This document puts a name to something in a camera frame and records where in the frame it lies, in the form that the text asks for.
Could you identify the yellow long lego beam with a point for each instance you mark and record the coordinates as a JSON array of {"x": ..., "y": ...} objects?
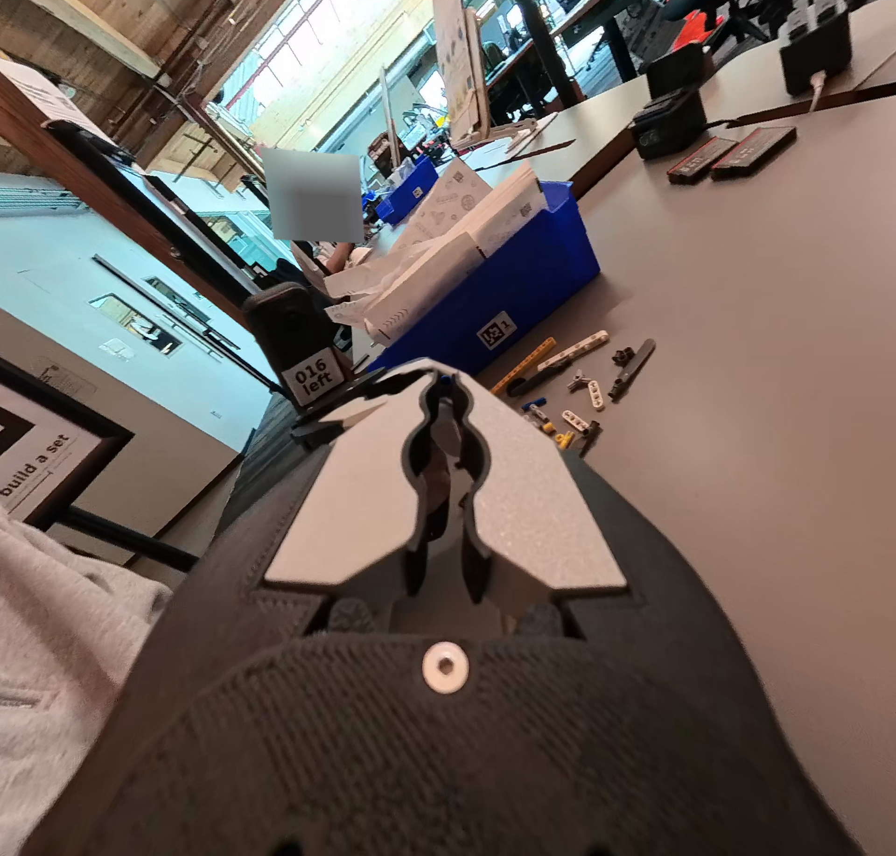
[{"x": 525, "y": 364}]

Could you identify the blue plastic bin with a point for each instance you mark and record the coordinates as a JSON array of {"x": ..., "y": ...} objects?
[
  {"x": 402, "y": 201},
  {"x": 490, "y": 296}
]

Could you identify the dark grey lego blade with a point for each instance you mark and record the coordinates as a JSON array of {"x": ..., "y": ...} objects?
[{"x": 553, "y": 374}]

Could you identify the framed white sign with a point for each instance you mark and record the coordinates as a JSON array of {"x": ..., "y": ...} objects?
[{"x": 42, "y": 464}]

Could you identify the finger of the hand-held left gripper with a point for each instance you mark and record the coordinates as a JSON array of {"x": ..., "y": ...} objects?
[{"x": 339, "y": 423}]

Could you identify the white paper sign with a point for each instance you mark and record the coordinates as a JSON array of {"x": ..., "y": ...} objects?
[{"x": 42, "y": 93}]

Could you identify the white printed paper bag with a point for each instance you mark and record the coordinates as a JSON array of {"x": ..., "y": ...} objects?
[{"x": 504, "y": 219}]

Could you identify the black lego wheel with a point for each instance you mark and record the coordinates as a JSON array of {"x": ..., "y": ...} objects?
[{"x": 516, "y": 388}]

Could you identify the black charger box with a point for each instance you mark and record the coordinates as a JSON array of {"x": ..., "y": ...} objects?
[
  {"x": 815, "y": 58},
  {"x": 665, "y": 128},
  {"x": 675, "y": 68}
]

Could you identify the white paper bag chevron print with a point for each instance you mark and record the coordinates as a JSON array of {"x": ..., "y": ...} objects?
[{"x": 420, "y": 289}]

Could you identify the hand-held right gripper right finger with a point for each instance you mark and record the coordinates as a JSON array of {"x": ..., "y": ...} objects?
[{"x": 553, "y": 520}]

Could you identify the crumpled white paper bag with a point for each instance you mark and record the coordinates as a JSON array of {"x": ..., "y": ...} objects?
[{"x": 350, "y": 289}]

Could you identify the grey lego blade with connector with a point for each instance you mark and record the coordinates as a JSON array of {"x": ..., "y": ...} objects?
[{"x": 633, "y": 369}]

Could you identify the white long lego beam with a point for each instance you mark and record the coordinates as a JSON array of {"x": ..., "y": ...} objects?
[{"x": 574, "y": 352}]

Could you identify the pile of small lego pieces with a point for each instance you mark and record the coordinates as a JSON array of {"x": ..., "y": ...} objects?
[{"x": 575, "y": 418}]

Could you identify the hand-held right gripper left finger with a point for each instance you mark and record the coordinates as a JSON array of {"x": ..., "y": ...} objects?
[{"x": 343, "y": 520}]

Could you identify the black red battery pack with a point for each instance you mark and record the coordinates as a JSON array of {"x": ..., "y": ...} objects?
[
  {"x": 700, "y": 161},
  {"x": 752, "y": 152}
]

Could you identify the wooden book stand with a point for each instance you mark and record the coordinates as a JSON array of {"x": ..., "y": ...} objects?
[{"x": 462, "y": 65}]

